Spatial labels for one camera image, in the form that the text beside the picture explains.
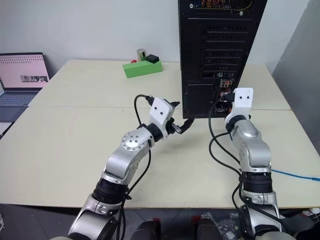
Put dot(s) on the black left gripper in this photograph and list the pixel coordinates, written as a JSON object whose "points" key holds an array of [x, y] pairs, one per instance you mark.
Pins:
{"points": [[172, 126]]}

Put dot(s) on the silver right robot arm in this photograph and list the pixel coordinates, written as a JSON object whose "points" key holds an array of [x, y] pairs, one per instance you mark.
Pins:
{"points": [[252, 150]]}

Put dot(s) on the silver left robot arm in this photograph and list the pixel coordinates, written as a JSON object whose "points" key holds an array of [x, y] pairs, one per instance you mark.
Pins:
{"points": [[132, 143]]}

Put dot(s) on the black computer tower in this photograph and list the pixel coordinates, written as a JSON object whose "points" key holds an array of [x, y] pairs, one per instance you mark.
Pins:
{"points": [[197, 50]]}

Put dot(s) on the green rectangular box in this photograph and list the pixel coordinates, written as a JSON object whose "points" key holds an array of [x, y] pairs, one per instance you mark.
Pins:
{"points": [[140, 69]]}

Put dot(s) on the small black box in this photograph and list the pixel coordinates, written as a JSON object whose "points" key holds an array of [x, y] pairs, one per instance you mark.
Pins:
{"points": [[152, 58]]}

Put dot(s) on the silver metal cylinder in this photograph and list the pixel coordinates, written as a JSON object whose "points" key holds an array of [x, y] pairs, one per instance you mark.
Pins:
{"points": [[140, 54]]}

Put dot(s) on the dark rounded shape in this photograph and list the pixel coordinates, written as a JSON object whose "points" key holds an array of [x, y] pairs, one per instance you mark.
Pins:
{"points": [[146, 231], [207, 230]]}

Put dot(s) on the clear plastic bag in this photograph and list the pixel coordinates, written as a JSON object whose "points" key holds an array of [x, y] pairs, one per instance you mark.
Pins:
{"points": [[228, 223]]}

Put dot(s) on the grey partition panel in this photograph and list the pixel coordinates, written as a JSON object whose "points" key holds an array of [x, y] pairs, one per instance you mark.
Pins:
{"points": [[297, 75]]}

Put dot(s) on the white and red packet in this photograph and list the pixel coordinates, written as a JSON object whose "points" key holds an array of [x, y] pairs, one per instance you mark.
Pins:
{"points": [[311, 212]]}

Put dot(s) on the open grey laptop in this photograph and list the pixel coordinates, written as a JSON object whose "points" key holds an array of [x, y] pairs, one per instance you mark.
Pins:
{"points": [[22, 72]]}

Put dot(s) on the white flat box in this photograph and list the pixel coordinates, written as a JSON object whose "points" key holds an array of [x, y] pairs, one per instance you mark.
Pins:
{"points": [[5, 128]]}

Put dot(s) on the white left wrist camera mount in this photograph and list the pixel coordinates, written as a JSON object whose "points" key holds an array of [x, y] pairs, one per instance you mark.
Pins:
{"points": [[160, 112]]}

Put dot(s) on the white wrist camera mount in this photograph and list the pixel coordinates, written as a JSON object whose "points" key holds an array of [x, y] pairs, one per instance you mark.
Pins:
{"points": [[243, 98], [160, 112]]}

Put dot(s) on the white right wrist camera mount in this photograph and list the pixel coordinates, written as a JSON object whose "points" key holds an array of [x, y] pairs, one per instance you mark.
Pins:
{"points": [[243, 98]]}

